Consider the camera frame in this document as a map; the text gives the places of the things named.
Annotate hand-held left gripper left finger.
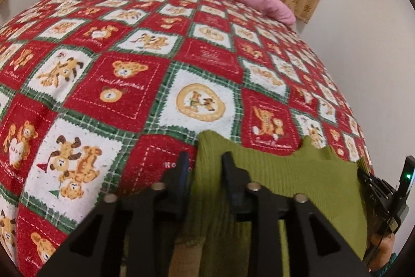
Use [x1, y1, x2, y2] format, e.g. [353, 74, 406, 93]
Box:
[37, 151, 192, 277]

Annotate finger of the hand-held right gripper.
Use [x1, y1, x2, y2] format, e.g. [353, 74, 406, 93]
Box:
[357, 167, 394, 200]

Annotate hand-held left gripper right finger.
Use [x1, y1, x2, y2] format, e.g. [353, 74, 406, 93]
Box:
[221, 152, 372, 277]

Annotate green orange cream striped sweater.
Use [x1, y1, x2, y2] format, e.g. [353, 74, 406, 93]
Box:
[125, 130, 373, 277]

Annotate person's right hand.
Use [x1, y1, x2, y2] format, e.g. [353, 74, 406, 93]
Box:
[371, 231, 395, 268]

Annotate red teddy bear printed blanket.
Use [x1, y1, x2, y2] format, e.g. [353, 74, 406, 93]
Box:
[0, 0, 377, 274]

